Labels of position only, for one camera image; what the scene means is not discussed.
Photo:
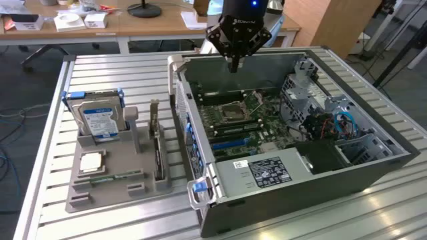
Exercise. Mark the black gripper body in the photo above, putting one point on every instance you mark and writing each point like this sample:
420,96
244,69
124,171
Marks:
242,15

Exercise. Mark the black NVIDIA graphics card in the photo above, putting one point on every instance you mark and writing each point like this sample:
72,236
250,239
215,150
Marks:
159,160

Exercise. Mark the stack of white papers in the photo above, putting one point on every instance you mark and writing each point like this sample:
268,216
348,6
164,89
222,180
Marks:
191,21

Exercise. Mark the brown cardboard box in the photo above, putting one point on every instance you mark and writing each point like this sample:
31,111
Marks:
200,7

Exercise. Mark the wooden office desk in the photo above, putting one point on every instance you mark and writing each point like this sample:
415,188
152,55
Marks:
67,36
160,25

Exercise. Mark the tall wooden cabinet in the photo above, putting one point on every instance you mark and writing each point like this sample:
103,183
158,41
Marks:
334,25

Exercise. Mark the black round lamp base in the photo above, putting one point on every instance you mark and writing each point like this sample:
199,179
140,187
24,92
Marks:
144,11

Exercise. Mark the perforated metal drive cage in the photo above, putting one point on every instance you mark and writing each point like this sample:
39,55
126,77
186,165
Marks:
300,95

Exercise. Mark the CPU socket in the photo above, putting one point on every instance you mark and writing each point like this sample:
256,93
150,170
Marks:
230,111

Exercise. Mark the small white carton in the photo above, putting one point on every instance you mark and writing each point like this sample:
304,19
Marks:
95,21

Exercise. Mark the green motherboard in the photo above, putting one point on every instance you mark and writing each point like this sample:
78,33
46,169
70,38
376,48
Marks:
267,130

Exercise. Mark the blue card retainer bar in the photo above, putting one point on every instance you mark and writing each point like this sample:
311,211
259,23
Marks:
187,130

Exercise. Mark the blue expansion slot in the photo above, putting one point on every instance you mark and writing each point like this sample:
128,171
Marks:
230,145

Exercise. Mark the white boxes on desk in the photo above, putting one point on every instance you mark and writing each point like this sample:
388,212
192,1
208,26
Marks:
68,23

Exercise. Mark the hard disk in blue caddy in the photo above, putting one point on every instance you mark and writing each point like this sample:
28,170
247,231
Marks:
96,120

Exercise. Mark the small white barcode sticker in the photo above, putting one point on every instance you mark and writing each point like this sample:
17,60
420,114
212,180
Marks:
240,165

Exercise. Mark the black chair base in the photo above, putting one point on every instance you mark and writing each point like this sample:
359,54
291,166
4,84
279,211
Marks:
43,51

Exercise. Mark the black power supply label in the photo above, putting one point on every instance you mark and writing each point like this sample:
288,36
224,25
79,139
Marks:
270,172

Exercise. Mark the metal disk bay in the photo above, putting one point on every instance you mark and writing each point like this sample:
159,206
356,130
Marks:
367,150

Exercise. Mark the white box with black print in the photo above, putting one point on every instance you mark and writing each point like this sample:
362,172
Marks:
29,26

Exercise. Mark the black device on box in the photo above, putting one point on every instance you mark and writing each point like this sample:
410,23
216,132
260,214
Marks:
24,18

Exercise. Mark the grey power supply unit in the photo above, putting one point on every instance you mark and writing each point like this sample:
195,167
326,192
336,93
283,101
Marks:
230,182

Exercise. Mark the silver CPU chip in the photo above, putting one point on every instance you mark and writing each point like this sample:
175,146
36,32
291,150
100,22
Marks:
91,162

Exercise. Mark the green RAM stick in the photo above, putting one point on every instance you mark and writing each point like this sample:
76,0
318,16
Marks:
114,177

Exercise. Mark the open black PC case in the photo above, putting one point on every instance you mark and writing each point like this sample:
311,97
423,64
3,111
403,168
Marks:
300,205

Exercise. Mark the grey printed parts rack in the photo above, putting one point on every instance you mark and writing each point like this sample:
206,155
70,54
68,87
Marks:
110,192

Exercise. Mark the white post with red mark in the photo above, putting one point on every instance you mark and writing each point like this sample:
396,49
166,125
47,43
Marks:
363,45

